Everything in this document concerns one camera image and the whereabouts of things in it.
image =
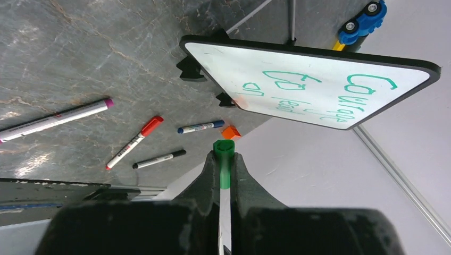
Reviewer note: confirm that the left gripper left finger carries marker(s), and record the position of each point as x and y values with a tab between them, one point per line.
187	224

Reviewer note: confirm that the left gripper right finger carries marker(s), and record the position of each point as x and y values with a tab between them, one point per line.
261	224

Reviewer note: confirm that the red cap marker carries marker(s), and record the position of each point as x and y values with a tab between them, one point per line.
147	129

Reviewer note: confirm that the black cap marker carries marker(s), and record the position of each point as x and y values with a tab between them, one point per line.
159	159

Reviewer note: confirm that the metal whiteboard stand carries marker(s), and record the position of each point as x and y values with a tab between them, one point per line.
238	66

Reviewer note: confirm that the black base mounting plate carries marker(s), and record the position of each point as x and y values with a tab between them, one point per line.
25	200

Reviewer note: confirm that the yellow rectangular block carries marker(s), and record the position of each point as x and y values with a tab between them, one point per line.
338	46

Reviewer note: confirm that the white whiteboard black frame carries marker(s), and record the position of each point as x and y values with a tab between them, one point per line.
341	90

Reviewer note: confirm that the purple cap marker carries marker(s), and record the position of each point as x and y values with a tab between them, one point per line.
56	119

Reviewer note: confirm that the green marker cap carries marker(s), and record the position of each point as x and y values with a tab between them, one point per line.
224	151

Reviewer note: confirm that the blue cap marker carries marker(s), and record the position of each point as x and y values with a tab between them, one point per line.
199	127

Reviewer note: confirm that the blue toy piece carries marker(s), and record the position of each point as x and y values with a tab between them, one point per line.
364	23

